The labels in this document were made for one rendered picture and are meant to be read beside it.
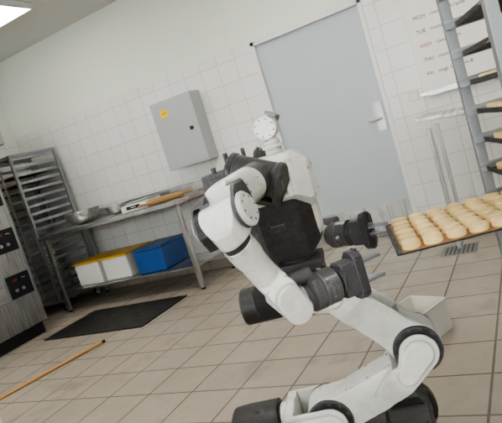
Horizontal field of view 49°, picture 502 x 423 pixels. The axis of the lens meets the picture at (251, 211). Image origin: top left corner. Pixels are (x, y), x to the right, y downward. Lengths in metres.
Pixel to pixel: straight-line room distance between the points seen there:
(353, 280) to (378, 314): 0.35
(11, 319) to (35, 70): 2.97
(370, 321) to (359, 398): 0.24
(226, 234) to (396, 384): 0.80
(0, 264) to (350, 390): 4.36
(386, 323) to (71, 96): 5.51
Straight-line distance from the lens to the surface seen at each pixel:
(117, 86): 6.26
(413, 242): 1.47
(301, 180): 1.50
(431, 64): 4.91
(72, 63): 6.66
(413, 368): 1.68
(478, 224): 1.49
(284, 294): 1.19
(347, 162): 5.17
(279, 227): 1.53
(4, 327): 5.60
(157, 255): 5.54
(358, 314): 1.64
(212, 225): 1.13
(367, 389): 1.75
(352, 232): 1.82
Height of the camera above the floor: 1.15
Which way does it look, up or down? 6 degrees down
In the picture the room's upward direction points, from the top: 17 degrees counter-clockwise
